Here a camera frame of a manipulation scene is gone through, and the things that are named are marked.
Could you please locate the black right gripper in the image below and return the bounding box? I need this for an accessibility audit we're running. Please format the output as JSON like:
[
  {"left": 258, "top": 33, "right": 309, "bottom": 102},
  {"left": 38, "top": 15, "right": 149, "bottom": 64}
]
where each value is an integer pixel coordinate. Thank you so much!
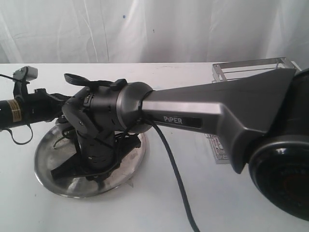
[{"left": 50, "top": 134, "right": 141, "bottom": 181}]

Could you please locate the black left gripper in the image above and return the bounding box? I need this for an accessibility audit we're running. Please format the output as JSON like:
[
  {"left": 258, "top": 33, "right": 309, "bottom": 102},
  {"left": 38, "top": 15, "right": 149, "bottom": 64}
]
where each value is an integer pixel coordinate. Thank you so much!
[{"left": 22, "top": 88, "right": 71, "bottom": 125}]

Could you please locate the green vegetable with stem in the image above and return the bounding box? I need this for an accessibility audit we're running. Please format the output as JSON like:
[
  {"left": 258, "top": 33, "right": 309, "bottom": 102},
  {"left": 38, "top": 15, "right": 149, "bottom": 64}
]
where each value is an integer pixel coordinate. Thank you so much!
[{"left": 53, "top": 136, "right": 65, "bottom": 149}]

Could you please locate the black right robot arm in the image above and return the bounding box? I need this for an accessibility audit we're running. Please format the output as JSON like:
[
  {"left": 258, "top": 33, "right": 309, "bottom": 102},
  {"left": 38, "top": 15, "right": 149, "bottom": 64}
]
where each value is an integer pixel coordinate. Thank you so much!
[{"left": 51, "top": 69, "right": 309, "bottom": 220}]

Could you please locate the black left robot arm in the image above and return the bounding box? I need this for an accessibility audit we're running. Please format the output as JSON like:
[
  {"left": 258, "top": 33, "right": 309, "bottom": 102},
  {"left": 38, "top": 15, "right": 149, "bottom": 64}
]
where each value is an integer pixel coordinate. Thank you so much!
[{"left": 0, "top": 88, "right": 70, "bottom": 130}]

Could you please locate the round steel plate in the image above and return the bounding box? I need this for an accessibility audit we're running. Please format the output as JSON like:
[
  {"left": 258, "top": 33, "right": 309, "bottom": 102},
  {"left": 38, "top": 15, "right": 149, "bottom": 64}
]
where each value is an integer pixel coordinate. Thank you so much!
[{"left": 34, "top": 126, "right": 147, "bottom": 198}]

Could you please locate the white backdrop curtain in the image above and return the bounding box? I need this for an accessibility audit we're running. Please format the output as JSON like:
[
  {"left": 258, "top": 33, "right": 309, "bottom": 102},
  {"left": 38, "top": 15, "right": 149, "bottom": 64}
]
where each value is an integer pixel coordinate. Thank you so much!
[{"left": 0, "top": 0, "right": 309, "bottom": 67}]

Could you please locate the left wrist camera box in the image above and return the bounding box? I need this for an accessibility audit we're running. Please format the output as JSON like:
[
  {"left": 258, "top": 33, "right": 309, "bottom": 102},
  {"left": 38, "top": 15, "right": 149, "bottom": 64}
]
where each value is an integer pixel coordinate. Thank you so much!
[{"left": 13, "top": 66, "right": 38, "bottom": 85}]

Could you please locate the wire metal utensil rack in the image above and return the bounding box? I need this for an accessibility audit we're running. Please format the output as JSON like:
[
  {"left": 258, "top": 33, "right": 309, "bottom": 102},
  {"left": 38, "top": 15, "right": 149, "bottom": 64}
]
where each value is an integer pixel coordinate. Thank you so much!
[{"left": 206, "top": 57, "right": 302, "bottom": 164}]

